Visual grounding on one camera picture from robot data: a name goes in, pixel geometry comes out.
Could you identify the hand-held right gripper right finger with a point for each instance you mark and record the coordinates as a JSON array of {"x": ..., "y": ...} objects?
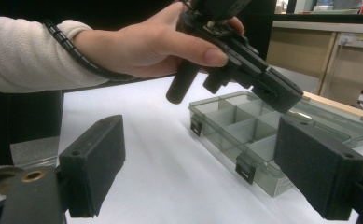
[{"x": 319, "y": 174}]

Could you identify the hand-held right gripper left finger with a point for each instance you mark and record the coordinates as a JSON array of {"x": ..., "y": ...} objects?
[{"x": 92, "y": 165}]

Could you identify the grey clear compartment box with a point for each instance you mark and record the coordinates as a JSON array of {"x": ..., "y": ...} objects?
[{"x": 241, "y": 127}]

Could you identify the light wooden table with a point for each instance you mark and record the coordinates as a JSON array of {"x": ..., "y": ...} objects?
[{"x": 341, "y": 107}]

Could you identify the white table cover sheet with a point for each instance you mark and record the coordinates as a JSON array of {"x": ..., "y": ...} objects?
[{"x": 157, "y": 149}]

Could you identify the light wooden shelf unit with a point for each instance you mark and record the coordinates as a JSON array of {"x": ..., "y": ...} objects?
[{"x": 350, "y": 71}]

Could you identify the black curtain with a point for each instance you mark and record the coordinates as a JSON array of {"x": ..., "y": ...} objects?
[{"x": 20, "y": 124}]

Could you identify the white wall socket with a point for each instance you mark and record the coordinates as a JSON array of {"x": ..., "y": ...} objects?
[{"x": 354, "y": 40}]

